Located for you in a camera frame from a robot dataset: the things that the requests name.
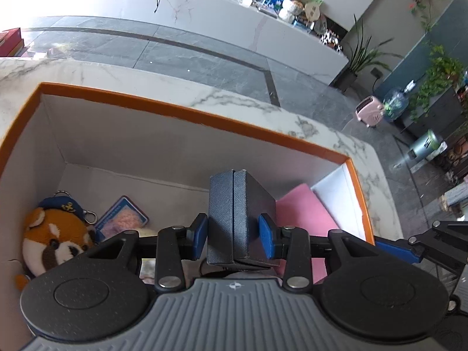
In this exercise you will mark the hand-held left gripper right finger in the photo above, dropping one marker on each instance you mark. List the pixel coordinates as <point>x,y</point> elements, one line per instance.
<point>267,237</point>

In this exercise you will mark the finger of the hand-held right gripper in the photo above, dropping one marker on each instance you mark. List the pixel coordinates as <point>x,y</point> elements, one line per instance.
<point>398,250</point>
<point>457,305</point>

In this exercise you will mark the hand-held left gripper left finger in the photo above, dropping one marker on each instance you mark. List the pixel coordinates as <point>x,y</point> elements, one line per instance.
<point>199,236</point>

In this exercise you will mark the dark grey gift box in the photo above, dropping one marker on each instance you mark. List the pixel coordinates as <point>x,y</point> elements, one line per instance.
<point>234,208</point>

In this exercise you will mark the pink card album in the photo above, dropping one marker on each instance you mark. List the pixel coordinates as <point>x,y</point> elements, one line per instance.
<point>303,208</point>

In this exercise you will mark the blue framed photo card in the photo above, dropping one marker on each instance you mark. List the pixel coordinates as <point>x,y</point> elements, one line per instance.
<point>120,219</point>

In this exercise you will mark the orange cardboard box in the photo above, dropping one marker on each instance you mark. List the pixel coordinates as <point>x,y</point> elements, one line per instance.
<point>146,146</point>

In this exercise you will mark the red panda plush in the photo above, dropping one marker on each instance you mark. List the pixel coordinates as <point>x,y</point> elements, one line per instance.
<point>44,234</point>

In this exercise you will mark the silver trash can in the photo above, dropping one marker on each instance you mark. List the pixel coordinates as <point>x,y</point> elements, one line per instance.
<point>422,146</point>

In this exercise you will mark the pink space heater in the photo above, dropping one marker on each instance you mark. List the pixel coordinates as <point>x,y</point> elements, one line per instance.
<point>369,111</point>

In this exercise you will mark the blue water jug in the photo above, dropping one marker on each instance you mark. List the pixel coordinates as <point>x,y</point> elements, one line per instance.
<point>396,104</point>

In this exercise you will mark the trailing pothos plant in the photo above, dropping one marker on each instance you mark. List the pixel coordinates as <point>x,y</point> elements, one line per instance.
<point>438,76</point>

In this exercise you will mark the long-leaf potted plant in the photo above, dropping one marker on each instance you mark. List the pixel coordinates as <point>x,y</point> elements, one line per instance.
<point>356,58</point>

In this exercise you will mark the black and white figurine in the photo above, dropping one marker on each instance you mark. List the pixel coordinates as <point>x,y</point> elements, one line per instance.
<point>332,40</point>

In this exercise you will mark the white marble tv cabinet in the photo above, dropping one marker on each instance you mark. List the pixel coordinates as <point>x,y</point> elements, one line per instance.
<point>182,18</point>

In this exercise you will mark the decorative glass plate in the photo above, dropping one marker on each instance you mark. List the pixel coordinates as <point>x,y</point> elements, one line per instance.
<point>320,25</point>

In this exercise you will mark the teddy bear in pot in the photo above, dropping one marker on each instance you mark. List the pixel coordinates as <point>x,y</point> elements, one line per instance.
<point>290,11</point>

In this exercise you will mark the round wooden hand fan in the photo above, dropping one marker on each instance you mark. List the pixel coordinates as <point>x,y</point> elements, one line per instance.
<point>313,10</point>

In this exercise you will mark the red flat box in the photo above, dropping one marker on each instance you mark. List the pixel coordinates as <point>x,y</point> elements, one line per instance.
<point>11,40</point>

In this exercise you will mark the wall outlet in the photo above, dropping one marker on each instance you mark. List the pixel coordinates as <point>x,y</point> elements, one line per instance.
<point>376,73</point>

